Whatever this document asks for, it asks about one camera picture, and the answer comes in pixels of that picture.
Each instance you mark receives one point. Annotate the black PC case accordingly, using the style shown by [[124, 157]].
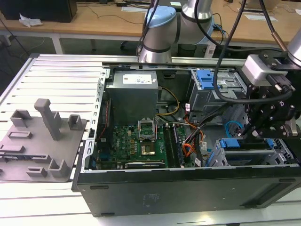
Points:
[[164, 195]]

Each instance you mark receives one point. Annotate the RAM stick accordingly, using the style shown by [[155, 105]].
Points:
[[178, 146]]

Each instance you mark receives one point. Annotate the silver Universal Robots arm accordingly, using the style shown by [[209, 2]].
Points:
[[160, 35]]

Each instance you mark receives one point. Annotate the CPU socket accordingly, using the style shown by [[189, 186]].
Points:
[[148, 150]]

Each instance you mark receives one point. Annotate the green motherboard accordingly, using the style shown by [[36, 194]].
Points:
[[122, 143]]

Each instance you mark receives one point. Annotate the hard disk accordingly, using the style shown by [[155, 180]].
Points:
[[229, 142]]

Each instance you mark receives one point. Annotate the grey metal drive cage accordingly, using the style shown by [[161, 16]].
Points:
[[202, 99]]

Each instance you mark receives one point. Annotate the black RAM slot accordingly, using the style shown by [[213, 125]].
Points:
[[168, 146]]

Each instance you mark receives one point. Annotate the white paper sheet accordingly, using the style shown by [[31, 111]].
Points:
[[256, 17], [132, 9]]

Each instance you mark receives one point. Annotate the blue drive cage latch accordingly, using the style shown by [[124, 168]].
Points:
[[204, 80]]

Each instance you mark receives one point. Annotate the black graphics card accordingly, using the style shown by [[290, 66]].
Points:
[[144, 164]]

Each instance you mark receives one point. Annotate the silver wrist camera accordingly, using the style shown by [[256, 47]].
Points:
[[254, 70]]

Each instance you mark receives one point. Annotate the grey power supply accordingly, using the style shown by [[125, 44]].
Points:
[[131, 99]]

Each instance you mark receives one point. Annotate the black computer box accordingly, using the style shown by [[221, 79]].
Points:
[[37, 9]]

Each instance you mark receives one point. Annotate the green sticky note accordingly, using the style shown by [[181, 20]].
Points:
[[174, 3]]

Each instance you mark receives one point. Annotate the grey metal disk bay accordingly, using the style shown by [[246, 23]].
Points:
[[285, 155]]

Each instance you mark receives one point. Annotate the wooden desk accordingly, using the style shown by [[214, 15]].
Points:
[[105, 26]]

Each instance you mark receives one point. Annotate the grey parts rack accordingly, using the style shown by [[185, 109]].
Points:
[[35, 146]]

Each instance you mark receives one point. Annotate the crumpled white paper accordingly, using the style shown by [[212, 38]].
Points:
[[29, 21]]

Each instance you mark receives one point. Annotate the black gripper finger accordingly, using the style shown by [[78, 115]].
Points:
[[255, 101], [268, 130]]

